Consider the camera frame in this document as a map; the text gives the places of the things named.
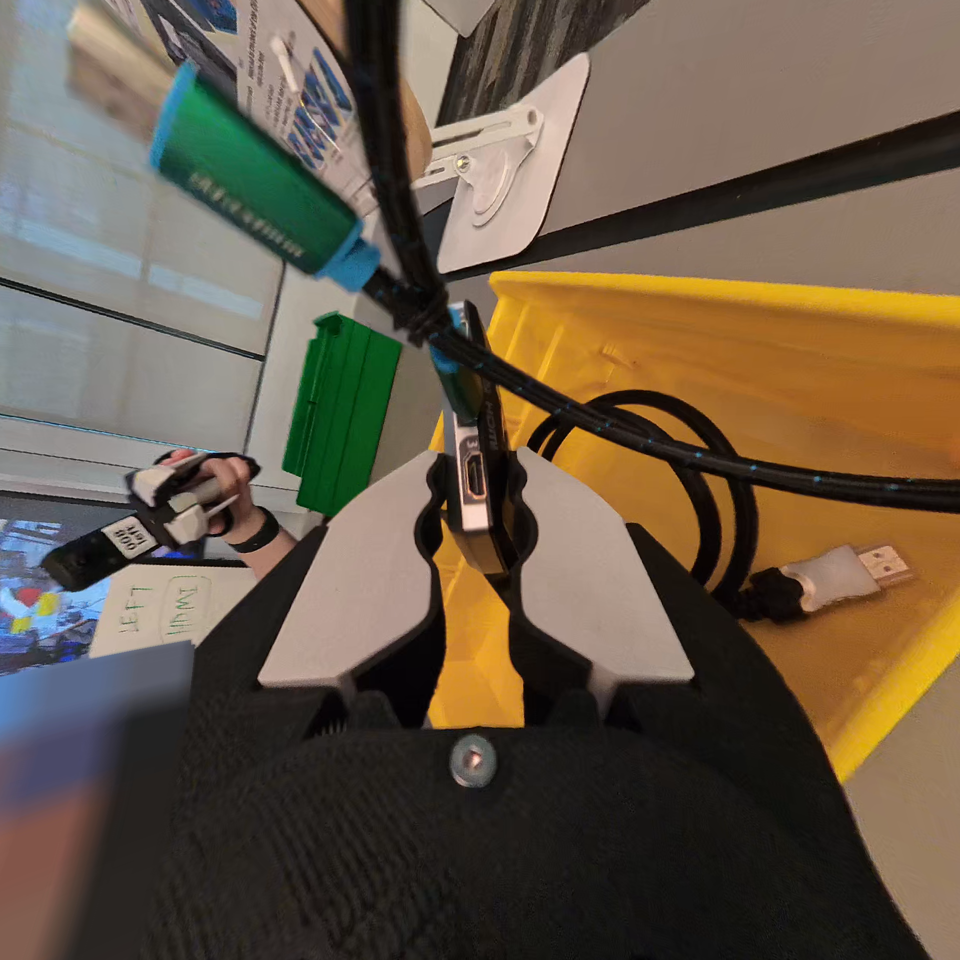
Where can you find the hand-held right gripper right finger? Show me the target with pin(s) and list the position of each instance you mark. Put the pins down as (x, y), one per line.
(600, 592)

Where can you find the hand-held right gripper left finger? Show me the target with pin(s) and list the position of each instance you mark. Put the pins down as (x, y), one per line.
(352, 592)

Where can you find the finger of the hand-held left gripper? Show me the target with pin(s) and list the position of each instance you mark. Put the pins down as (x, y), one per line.
(161, 484)
(195, 521)

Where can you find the grey multi-port hub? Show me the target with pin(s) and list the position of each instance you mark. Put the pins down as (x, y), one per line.
(480, 525)

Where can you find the green plastic bin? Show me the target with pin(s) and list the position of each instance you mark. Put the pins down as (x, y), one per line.
(345, 420)

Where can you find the yellow plastic bin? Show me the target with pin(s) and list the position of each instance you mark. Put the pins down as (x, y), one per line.
(750, 352)

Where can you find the person's left forearm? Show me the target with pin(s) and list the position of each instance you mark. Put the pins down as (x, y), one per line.
(274, 559)

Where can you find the person's left hand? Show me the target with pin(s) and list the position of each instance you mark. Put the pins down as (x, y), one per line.
(232, 487)

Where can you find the black wrist brace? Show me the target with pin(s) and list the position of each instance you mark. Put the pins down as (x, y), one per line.
(259, 534)

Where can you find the white handwritten sign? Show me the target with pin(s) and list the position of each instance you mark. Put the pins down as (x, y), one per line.
(150, 615)

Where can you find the printed instruction sheet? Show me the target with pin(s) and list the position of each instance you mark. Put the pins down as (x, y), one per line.
(270, 90)

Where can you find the white stand base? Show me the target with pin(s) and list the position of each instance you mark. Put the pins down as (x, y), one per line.
(555, 112)

